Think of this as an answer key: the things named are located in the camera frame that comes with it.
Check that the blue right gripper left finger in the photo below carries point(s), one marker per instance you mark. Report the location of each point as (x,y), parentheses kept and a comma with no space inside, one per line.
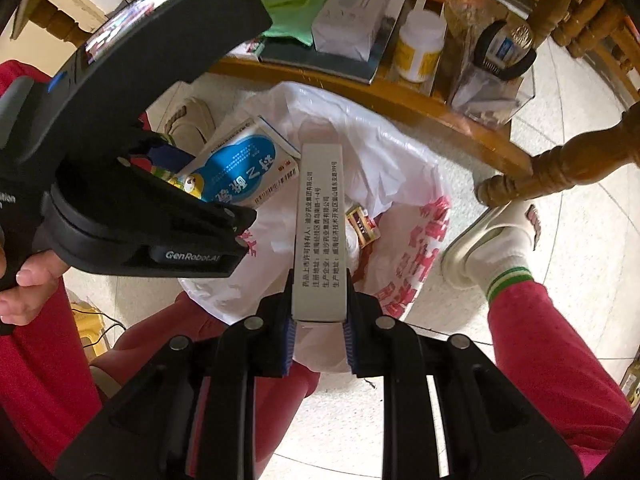
(288,331)

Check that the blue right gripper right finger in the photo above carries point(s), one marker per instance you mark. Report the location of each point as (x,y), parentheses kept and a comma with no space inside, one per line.
(349,327)

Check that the white grey medicine box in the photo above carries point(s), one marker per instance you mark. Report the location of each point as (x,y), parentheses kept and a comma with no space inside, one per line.
(320,267)

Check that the blue white medicine box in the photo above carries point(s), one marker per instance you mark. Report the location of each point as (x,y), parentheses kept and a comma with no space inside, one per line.
(244,165)

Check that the white red plastic trash bag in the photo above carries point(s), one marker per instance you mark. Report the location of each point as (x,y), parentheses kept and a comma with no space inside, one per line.
(394,177)

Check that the person left hand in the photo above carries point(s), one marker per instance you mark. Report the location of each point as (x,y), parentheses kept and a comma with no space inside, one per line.
(36,282)

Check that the small brown cigarette pack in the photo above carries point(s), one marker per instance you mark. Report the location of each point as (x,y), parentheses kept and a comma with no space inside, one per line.
(365,227)

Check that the left beige slipper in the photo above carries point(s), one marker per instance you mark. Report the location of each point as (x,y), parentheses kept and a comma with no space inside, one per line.
(191,126)

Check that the beige slipper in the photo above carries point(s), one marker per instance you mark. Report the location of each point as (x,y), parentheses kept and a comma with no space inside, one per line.
(191,126)
(493,253)

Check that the person right red leg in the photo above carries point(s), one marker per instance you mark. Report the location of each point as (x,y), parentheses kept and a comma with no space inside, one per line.
(542,354)

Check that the person red leg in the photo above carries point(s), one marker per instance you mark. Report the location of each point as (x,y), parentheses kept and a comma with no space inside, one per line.
(542,354)
(50,390)

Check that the person left red leg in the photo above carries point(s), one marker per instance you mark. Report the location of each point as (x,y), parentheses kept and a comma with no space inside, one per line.
(50,390)

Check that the right beige slipper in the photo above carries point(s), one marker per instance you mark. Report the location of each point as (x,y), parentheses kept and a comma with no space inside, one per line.
(493,253)

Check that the white pill bottle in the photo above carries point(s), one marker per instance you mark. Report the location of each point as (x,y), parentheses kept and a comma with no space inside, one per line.
(419,45)

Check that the wooden coffee table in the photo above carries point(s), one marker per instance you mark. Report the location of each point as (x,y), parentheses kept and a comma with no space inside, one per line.
(586,159)

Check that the clear plastic organiser box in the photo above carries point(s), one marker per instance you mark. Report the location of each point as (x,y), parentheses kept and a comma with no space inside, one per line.
(495,78)

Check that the white tissue pack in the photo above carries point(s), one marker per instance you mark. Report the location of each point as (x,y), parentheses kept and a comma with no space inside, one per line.
(348,27)

